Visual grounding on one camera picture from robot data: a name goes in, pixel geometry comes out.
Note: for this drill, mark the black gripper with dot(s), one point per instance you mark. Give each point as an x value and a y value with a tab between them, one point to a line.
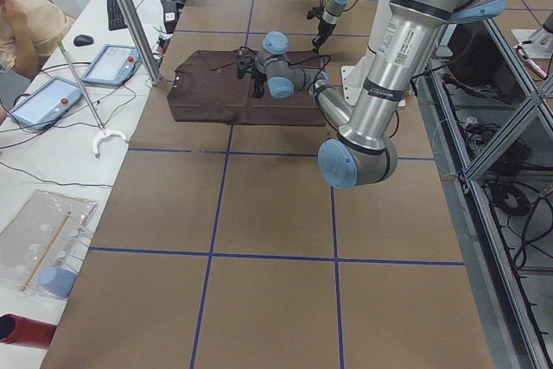
258	82
322	30

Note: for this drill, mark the brown t-shirt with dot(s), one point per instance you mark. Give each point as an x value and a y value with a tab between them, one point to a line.
207	89

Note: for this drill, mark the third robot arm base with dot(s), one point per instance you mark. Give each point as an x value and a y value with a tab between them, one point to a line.
536	43

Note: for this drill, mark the far blue teach pendant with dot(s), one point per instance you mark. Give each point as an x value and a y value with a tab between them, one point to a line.
112	66

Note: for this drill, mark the blue teach pendant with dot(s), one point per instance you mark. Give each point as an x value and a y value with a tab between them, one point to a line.
46	105
112	66

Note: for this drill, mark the black keyboard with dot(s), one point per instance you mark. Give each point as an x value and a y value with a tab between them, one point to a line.
115	17

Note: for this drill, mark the black computer mouse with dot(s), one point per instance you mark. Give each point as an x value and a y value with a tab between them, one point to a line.
82	40

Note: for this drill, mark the near blue teach pendant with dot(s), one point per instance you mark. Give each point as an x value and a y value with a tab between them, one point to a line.
46	105

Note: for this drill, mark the seated person beige shirt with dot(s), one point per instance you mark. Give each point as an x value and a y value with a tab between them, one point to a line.
30	30

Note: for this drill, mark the clear plastic tray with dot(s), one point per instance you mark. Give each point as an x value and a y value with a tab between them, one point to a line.
50	230

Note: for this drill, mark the light blue cup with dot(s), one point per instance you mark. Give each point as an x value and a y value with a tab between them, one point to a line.
57	281

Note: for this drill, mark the red cylinder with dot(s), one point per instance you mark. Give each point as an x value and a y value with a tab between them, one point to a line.
25	332

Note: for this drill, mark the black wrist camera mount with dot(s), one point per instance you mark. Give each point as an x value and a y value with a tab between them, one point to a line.
316	12

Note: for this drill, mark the aluminium frame post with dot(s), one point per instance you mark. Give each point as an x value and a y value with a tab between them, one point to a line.
140	40

